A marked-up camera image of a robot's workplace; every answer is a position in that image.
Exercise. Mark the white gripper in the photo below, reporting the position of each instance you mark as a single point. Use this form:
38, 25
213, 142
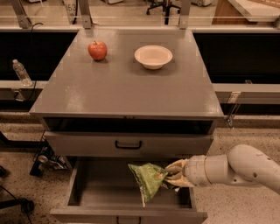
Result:
194, 171

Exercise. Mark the green jalapeno chip bag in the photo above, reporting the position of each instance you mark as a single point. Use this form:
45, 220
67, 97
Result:
150, 178

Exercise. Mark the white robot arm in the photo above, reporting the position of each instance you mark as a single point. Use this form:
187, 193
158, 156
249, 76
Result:
244, 165

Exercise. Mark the open grey lower drawer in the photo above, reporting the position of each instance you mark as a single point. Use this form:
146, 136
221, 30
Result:
104, 191

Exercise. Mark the grey drawer cabinet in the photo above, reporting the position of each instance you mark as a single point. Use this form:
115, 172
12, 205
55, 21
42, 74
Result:
118, 95

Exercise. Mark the white paper bowl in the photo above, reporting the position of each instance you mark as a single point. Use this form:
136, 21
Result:
153, 57

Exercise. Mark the red apple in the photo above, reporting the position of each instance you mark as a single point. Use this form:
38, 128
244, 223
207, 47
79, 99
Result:
97, 50

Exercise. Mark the black chair base left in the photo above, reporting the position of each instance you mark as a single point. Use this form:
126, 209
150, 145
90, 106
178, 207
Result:
27, 206

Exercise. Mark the black office chair base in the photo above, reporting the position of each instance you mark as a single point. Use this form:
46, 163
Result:
166, 6

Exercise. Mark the clear plastic water bottle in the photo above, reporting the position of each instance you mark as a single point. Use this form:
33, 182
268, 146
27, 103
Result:
21, 73

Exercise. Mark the black upper drawer handle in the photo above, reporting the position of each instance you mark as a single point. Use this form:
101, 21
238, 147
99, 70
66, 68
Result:
128, 146

